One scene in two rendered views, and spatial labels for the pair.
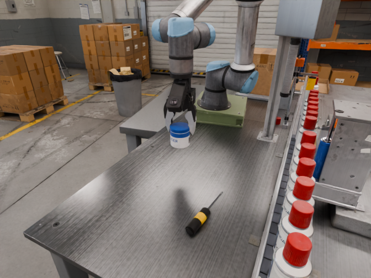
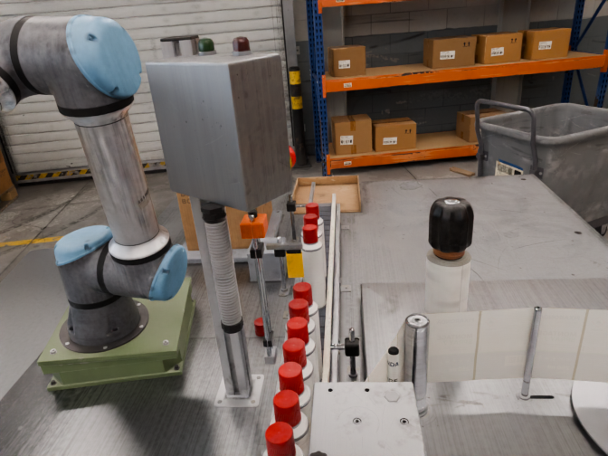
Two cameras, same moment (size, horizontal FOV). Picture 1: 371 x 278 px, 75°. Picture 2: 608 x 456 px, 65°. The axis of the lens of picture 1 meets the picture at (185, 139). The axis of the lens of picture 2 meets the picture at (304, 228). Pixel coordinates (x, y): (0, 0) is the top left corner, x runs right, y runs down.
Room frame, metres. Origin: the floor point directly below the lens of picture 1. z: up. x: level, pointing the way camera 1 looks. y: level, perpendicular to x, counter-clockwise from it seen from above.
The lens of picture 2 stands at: (0.28, -0.28, 1.53)
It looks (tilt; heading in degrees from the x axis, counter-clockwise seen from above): 25 degrees down; 340
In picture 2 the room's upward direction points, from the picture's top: 5 degrees counter-clockwise
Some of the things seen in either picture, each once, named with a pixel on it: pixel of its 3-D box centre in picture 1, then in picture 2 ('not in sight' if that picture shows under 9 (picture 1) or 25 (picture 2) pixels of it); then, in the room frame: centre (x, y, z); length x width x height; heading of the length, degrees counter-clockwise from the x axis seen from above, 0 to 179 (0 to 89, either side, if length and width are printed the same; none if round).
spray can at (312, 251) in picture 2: (309, 97); (312, 267); (1.17, -0.63, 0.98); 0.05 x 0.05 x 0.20
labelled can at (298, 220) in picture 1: (290, 247); not in sight; (0.30, -0.19, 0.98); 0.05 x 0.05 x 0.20
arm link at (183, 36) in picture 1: (181, 38); not in sight; (0.77, 0.01, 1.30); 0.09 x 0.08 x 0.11; 144
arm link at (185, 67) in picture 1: (180, 65); not in sight; (0.77, 0.02, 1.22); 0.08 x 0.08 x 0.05
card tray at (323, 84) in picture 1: (309, 84); (327, 194); (1.90, -0.99, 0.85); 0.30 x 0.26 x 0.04; 154
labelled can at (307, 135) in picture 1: (301, 165); not in sight; (0.57, -0.33, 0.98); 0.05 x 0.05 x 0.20
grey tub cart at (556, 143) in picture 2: not in sight; (546, 169); (2.40, -2.73, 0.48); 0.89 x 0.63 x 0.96; 92
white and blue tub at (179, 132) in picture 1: (180, 135); not in sight; (0.75, 0.02, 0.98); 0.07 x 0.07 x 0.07
